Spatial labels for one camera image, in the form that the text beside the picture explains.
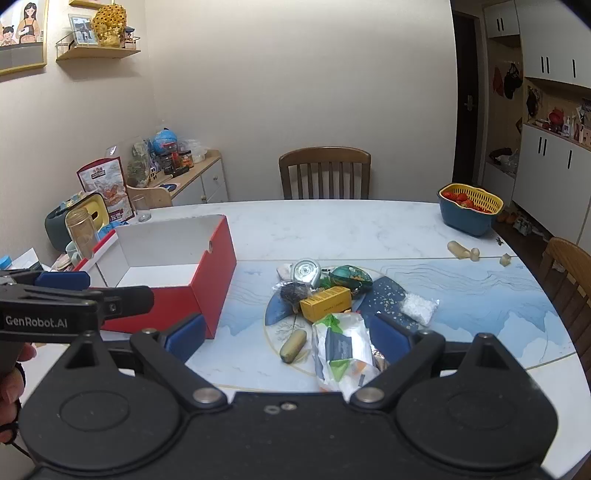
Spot white hallway cabinet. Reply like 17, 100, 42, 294
480, 0, 591, 246

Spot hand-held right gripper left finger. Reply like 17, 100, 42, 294
65, 314, 229, 409

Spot gold framed wall picture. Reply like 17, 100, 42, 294
0, 0, 49, 76

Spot beige peg piece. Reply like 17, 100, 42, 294
447, 240, 481, 262

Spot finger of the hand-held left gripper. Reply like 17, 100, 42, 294
0, 269, 92, 292
88, 285, 156, 320

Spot beige green cylinder toy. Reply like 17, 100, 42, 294
279, 329, 308, 364

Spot small yellow box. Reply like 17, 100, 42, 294
300, 286, 352, 322

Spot blue globe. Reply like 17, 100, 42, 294
152, 129, 179, 156

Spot green embroidered sachet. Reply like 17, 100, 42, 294
329, 265, 374, 296

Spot white wooden sideboard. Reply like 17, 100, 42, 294
168, 149, 229, 206

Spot clear glass cup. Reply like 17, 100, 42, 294
131, 194, 153, 223

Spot black hanging bag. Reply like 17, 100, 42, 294
503, 62, 525, 100

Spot bag of white pellets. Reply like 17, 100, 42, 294
398, 294, 438, 326

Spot red cardboard box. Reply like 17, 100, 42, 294
73, 213, 238, 340

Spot dark wooden door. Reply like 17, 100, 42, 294
451, 10, 482, 186

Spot person's left hand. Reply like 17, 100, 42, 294
0, 344, 38, 445

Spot dark brown wooden chair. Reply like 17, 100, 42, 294
278, 147, 371, 200

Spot blue plastic basin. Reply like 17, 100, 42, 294
438, 194, 502, 237

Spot glass vase with plant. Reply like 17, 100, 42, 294
127, 143, 151, 188

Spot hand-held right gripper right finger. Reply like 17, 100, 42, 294
348, 313, 509, 409

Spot red snack bag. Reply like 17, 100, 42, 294
76, 157, 136, 224

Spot empty glass jar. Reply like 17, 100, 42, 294
65, 207, 101, 260

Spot brown hair scrunchie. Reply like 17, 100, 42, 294
279, 282, 315, 308

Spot grey yellow tissue box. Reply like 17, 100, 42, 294
45, 191, 110, 253

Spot white papers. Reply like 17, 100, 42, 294
9, 248, 45, 272

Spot wooden wall shelf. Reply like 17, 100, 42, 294
55, 32, 141, 64

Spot golden ornament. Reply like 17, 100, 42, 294
91, 4, 128, 49

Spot photo frame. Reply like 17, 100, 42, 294
68, 14, 98, 46

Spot row of shoes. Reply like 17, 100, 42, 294
496, 209, 551, 237

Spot pile of strawberries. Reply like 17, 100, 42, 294
444, 191, 492, 213

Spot white plastic packet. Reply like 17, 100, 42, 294
311, 312, 382, 394

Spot yellow strainer basket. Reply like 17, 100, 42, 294
438, 183, 504, 214

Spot light brown wooden chair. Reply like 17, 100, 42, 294
538, 237, 591, 356

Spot grey correction tape dispenser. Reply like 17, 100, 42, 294
292, 259, 322, 286

